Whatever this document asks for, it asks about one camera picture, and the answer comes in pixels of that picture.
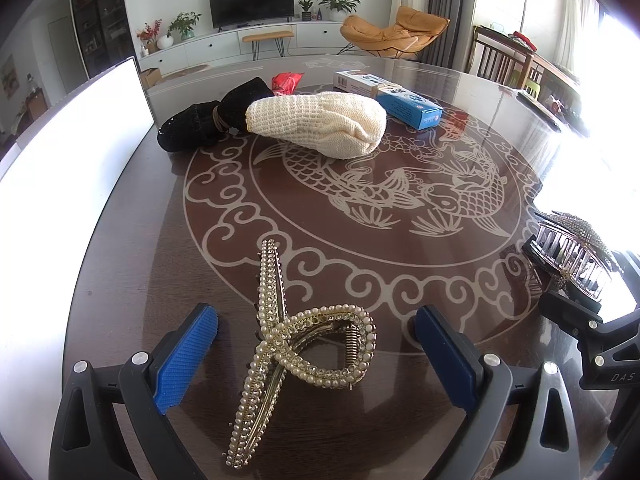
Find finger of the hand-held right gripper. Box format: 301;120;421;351
539;291;640;392
611;247;640;275

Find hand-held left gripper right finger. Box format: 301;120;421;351
415;304;583;480

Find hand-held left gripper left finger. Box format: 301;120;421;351
48;302;221;480

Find rhinestone clear hair claw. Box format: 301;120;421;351
532;209;617;303

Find pearl hair claw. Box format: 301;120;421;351
222;239;376;468

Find white board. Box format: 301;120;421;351
0;56;156;461

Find blue white medicine box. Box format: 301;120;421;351
375;82;444;132

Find cream knitted pouch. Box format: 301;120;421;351
246;90;388;160

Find red packet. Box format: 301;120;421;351
271;71;305;96

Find brown patterned desktop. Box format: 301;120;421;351
65;55;640;480

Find wooden side table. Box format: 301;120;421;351
520;52;588;133

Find red cloth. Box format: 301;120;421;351
509;31;540;52

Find wooden chair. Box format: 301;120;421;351
470;25;532;86

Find grey curtain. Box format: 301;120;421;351
430;0;476;68

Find white television cabinet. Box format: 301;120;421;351
137;19;371;78

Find red flowers in vase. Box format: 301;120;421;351
136;19;163;56

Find orange lounge chair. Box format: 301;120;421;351
336;6;451;57

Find white door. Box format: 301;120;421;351
48;16;71;95

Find wooden bench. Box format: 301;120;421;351
242;30;296;61

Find leafy plant in vase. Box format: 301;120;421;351
167;11;202;41

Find dark glass display cabinet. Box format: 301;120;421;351
69;0;124;81

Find black television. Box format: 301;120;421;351
208;0;295;29

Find large green potted plant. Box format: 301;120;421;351
317;0;361;15

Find wall painting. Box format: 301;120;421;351
0;55;16;100

